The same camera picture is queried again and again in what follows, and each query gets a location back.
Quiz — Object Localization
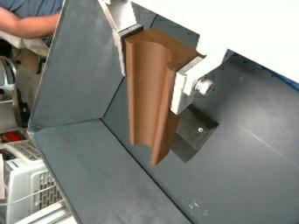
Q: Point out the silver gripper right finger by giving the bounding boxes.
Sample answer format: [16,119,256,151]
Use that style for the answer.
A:
[169,51,235,116]

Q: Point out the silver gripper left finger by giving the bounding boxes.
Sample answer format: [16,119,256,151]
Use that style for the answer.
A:
[97,0,142,75]

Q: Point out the brown arch block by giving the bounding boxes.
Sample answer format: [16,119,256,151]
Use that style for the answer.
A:
[125,28,200,165]

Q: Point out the person's bare forearm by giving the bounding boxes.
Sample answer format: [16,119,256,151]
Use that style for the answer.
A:
[0,7,60,39]

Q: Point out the dark grey saddle fixture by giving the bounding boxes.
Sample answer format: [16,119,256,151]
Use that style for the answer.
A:
[172,105,218,163]

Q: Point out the white plastic crate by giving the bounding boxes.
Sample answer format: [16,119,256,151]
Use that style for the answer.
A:
[0,140,61,224]

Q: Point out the white cable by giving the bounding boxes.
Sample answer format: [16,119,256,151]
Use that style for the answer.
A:
[0,184,53,207]

